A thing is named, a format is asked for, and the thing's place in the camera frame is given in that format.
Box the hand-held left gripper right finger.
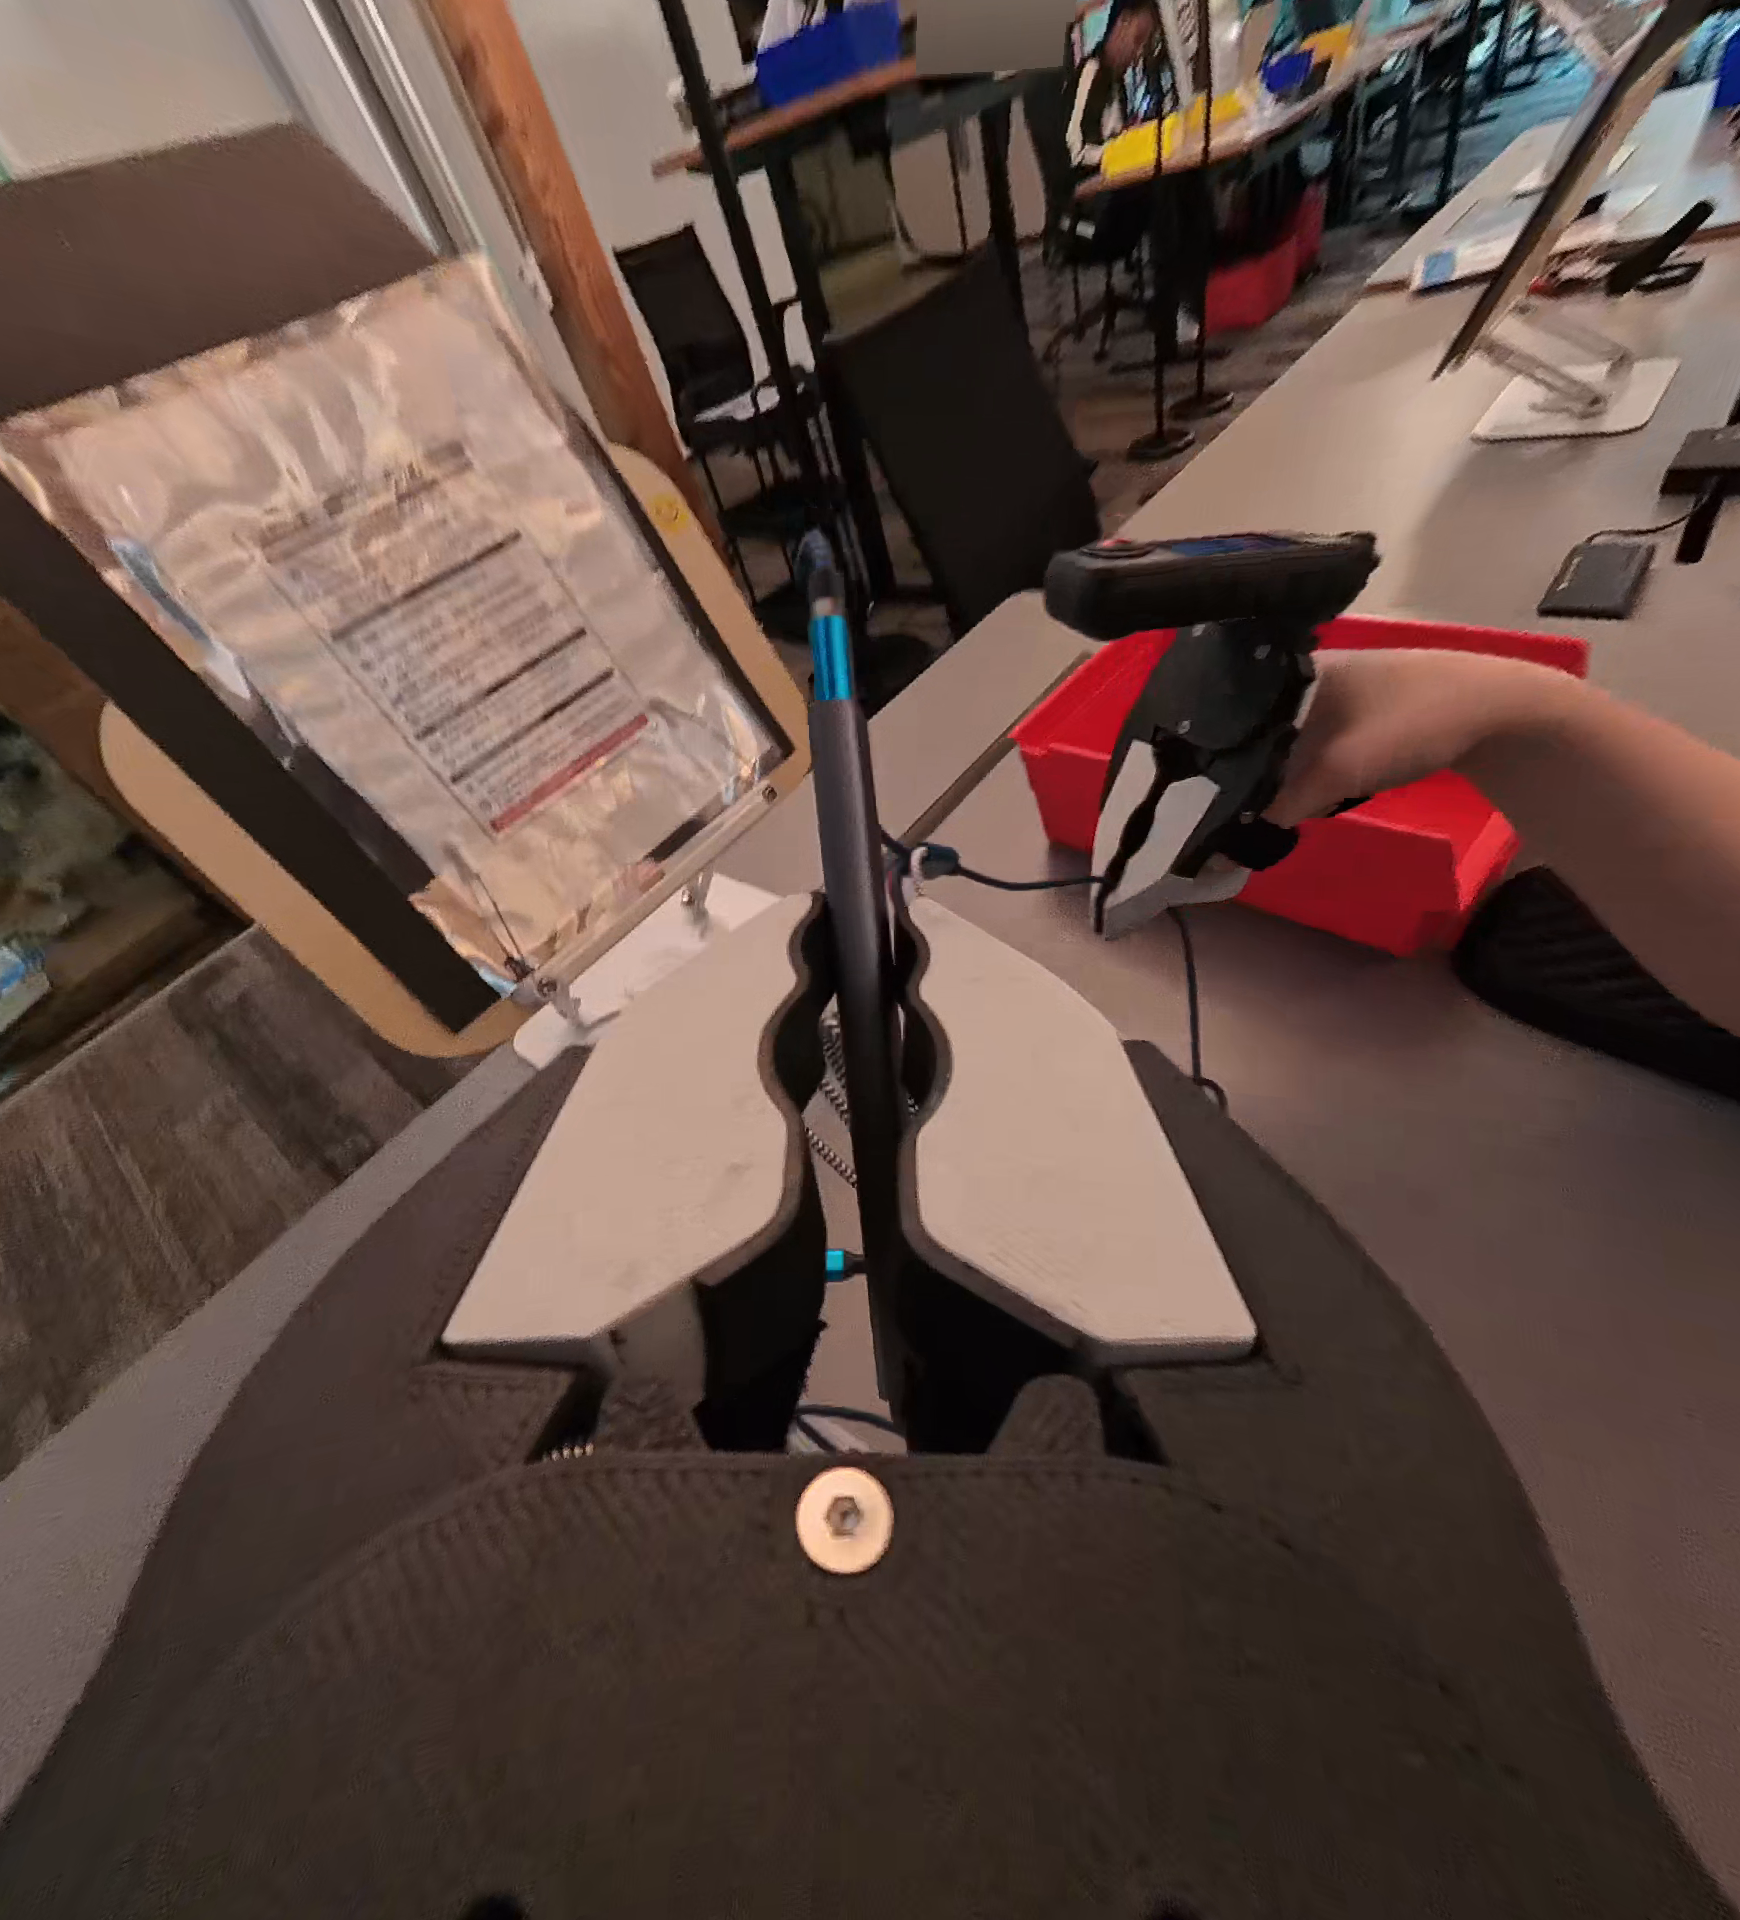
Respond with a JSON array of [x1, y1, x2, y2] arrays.
[[889, 897, 1265, 1452]]

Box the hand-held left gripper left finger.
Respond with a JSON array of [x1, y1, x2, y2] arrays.
[[437, 889, 829, 1452]]

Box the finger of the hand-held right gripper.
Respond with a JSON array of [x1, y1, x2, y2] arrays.
[[1130, 771, 1250, 921], [1088, 734, 1170, 939]]

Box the black white braided usb-c cable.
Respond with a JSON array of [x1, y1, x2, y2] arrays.
[[802, 1036, 873, 1201]]

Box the red plastic bin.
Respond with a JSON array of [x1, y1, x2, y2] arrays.
[[1009, 612, 1592, 962]]

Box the grey usb hub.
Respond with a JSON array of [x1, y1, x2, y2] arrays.
[[805, 694, 913, 1405]]

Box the person's right forearm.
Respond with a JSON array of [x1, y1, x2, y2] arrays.
[[1471, 659, 1740, 1074]]

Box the person's right hand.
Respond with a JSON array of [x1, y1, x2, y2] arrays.
[[1266, 651, 1485, 830]]

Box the black chair back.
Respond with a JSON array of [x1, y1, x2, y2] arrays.
[[818, 246, 1105, 638]]

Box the black flat device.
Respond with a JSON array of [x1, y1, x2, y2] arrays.
[[1536, 537, 1660, 622]]

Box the red floor bin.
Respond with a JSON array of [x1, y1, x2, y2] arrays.
[[1201, 188, 1328, 340]]

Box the white monitor stand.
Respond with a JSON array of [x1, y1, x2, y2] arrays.
[[1468, 317, 1683, 447]]

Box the yellow storage bin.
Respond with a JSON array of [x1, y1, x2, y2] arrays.
[[1098, 88, 1249, 184]]

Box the silver sleeved instruction sheet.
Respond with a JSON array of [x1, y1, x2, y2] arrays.
[[0, 250, 789, 991]]

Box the grey tilted monitor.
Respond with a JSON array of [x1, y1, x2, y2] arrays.
[[1428, 0, 1712, 379]]

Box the black office chair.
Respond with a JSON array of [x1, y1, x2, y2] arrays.
[[611, 225, 849, 600]]

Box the wooden post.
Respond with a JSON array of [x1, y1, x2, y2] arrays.
[[419, 0, 727, 559]]

